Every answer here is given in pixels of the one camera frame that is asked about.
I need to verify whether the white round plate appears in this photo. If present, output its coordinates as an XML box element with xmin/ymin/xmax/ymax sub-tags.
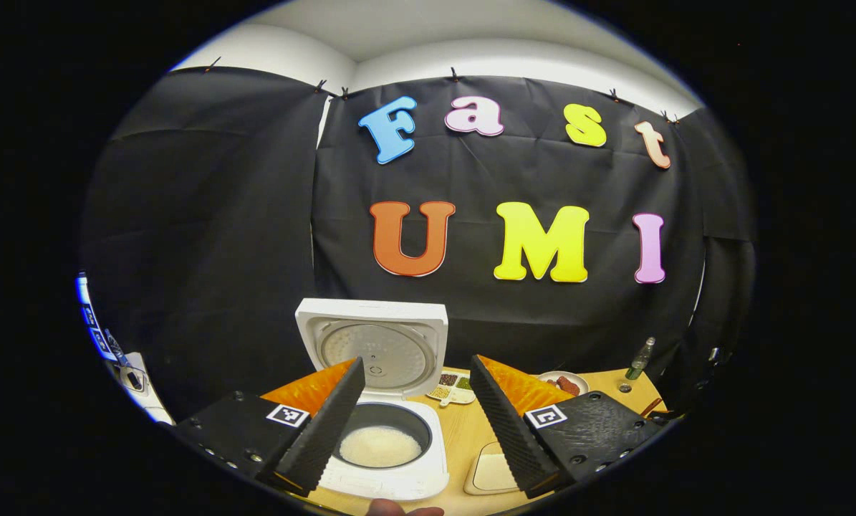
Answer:
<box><xmin>537</xmin><ymin>371</ymin><xmax>590</xmax><ymax>397</ymax></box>

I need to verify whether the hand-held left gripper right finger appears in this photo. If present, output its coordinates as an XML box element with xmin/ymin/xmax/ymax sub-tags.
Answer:
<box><xmin>468</xmin><ymin>355</ymin><xmax>666</xmax><ymax>499</ymax></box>

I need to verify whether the clear rice box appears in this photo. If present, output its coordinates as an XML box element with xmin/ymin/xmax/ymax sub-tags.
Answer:
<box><xmin>463</xmin><ymin>441</ymin><xmax>521</xmax><ymax>497</ymax></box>

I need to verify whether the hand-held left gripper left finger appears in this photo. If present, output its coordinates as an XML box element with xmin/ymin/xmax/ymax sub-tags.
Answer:
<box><xmin>172</xmin><ymin>357</ymin><xmax>366</xmax><ymax>497</ymax></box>

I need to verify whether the white rice cooker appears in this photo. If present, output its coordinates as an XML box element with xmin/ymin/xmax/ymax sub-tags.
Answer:
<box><xmin>295</xmin><ymin>297</ymin><xmax>450</xmax><ymax>501</ymax></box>

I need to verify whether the white rice heap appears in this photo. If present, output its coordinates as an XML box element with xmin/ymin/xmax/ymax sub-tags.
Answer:
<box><xmin>338</xmin><ymin>426</ymin><xmax>423</xmax><ymax>469</ymax></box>

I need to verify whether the green label water bottle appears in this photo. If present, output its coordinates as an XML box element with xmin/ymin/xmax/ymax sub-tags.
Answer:
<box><xmin>625</xmin><ymin>337</ymin><xmax>656</xmax><ymax>381</ymax></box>

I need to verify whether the white divided grain dish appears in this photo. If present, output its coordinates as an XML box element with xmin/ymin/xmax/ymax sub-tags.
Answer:
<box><xmin>425</xmin><ymin>371</ymin><xmax>476</xmax><ymax>407</ymax></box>

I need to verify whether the black backdrop cloth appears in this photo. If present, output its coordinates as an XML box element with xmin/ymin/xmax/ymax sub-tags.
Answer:
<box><xmin>77</xmin><ymin>66</ymin><xmax>758</xmax><ymax>424</ymax></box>

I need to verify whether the bright picture panel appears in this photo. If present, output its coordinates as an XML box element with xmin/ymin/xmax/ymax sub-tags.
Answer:
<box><xmin>77</xmin><ymin>272</ymin><xmax>118</xmax><ymax>363</ymax></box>

